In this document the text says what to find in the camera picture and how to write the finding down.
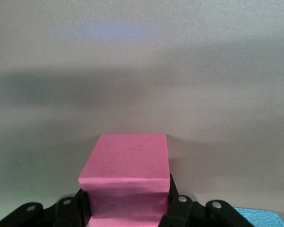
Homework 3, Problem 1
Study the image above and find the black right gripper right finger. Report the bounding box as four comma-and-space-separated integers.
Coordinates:
160, 174, 251, 227

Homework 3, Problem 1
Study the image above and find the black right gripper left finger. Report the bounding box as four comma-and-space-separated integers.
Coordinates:
0, 189, 92, 227

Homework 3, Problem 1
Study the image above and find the blue foam block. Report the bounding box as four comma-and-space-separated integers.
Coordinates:
233, 207, 284, 227

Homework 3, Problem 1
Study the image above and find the dark pink foam block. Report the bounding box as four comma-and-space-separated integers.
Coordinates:
78, 133, 172, 227

